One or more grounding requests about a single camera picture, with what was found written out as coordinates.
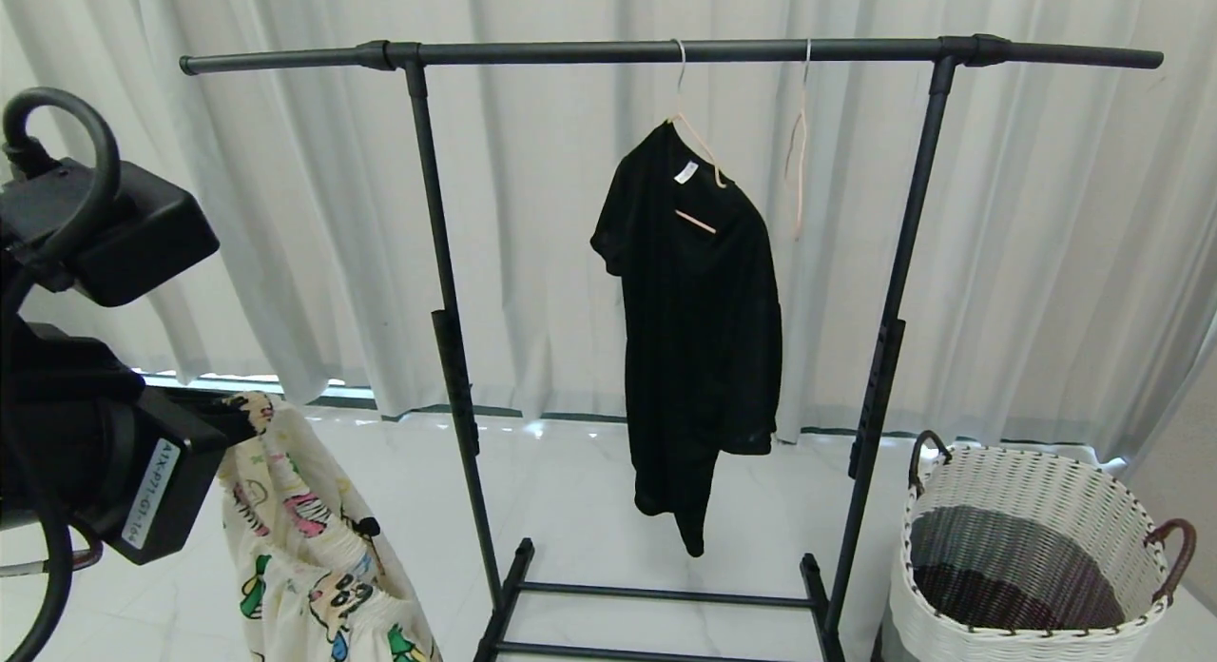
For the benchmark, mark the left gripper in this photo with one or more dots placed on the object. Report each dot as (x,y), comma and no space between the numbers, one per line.
(95,453)

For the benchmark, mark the cream printed garment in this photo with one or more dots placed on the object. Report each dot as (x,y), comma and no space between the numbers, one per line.
(304,548)

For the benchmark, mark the black garment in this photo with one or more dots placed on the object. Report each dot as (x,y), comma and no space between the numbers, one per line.
(704,358)

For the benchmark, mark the pink clothes hanger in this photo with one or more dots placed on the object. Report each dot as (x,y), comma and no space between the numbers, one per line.
(699,144)
(800,167)

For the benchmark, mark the black clothes rack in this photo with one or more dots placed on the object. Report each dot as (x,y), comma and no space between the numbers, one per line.
(570,51)

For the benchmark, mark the white laundry basket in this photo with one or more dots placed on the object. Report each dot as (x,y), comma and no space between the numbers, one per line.
(1027,491)

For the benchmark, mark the white curtain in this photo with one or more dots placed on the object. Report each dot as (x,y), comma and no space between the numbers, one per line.
(285,215)

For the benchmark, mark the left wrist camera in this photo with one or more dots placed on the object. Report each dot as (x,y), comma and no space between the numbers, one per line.
(133,234)

